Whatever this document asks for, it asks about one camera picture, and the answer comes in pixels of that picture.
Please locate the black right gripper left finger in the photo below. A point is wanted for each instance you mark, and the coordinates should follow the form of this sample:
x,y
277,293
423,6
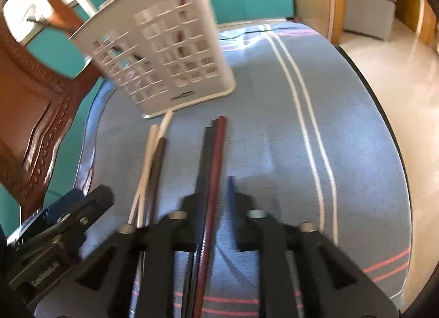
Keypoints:
x,y
188,236

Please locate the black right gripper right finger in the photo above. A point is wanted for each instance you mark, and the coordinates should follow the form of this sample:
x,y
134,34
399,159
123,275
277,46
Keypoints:
x,y
247,221

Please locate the black chopstick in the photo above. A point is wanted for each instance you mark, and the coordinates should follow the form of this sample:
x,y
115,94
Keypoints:
x,y
201,188
196,206

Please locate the dark brown chopstick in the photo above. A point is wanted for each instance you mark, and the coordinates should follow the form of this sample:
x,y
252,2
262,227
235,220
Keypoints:
x,y
153,184

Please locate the beige wooden chopstick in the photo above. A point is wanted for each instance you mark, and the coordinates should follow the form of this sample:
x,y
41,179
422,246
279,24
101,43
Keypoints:
x,y
163,127
136,216

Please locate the blue striped tablecloth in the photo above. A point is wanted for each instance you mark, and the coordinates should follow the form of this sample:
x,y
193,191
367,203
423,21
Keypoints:
x,y
304,137

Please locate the brown wooden chair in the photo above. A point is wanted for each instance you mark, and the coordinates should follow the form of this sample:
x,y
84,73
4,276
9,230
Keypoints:
x,y
38,106

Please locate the white plastic utensil basket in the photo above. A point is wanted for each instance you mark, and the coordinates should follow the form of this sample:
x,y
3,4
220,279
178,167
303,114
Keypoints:
x,y
163,54

